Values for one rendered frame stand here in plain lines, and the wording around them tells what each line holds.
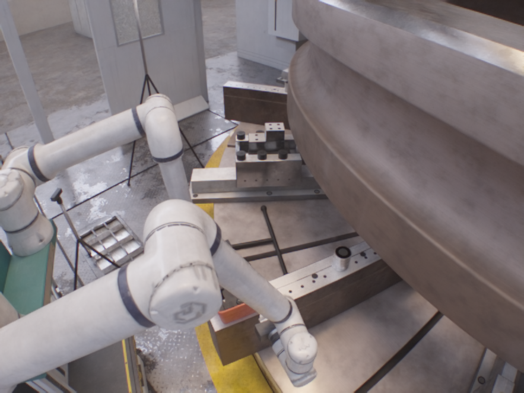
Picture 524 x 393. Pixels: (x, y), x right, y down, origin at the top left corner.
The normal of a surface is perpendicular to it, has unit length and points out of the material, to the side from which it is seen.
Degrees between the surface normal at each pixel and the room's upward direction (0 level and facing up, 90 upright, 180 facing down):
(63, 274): 0
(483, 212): 82
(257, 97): 90
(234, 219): 0
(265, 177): 90
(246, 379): 0
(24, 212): 90
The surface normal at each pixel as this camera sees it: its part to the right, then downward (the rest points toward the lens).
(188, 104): 0.42, -0.33
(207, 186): 0.05, 0.37
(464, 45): -0.62, -0.31
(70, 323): -0.14, -0.23
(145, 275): -0.26, -0.43
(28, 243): 0.47, 0.23
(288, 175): 0.06, 0.64
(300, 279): 0.00, -0.76
